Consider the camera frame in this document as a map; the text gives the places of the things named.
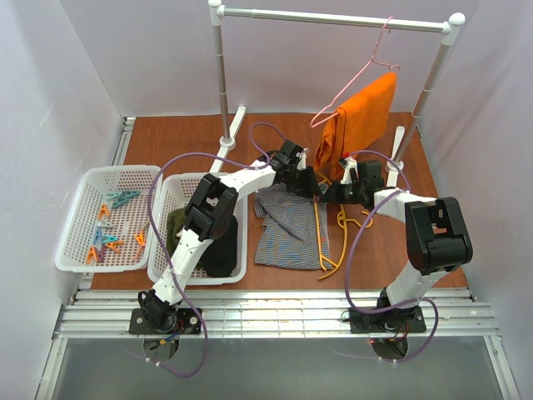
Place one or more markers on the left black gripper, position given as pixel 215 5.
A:
pixel 304 183

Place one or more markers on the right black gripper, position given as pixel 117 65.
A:
pixel 337 195

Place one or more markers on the grey striped underwear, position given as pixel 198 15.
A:
pixel 295 232

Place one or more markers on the yellow plastic hanger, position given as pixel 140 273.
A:
pixel 343 246

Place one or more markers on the white clothespin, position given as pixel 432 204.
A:
pixel 104 224

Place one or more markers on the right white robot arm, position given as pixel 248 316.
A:
pixel 437 239

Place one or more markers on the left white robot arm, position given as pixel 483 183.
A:
pixel 207 217

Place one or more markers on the orange towel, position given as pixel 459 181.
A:
pixel 359 122

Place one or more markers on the black garment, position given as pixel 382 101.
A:
pixel 220 258

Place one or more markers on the white laundry basket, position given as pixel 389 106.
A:
pixel 175 192

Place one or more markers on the olive green garment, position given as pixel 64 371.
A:
pixel 175 222

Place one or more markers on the orange clothespin middle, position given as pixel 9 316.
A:
pixel 141 238

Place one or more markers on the orange clothespin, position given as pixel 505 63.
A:
pixel 93 255
pixel 141 238
pixel 103 212

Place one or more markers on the teal clothespin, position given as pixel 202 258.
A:
pixel 119 199

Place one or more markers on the white clothespin basket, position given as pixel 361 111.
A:
pixel 125 254

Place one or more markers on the silver clothes rack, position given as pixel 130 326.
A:
pixel 449 31

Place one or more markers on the blue clothespin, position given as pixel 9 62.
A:
pixel 100 238

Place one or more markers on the orange clothespin front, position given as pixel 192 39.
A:
pixel 93 255

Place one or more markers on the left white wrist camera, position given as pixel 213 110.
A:
pixel 302 162

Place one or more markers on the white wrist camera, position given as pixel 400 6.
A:
pixel 349 166
pixel 302 162

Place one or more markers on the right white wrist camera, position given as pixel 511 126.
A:
pixel 349 166

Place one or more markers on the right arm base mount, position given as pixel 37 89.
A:
pixel 401 320

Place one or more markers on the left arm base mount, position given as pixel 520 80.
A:
pixel 181 321

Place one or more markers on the aluminium rail frame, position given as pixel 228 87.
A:
pixel 288 324

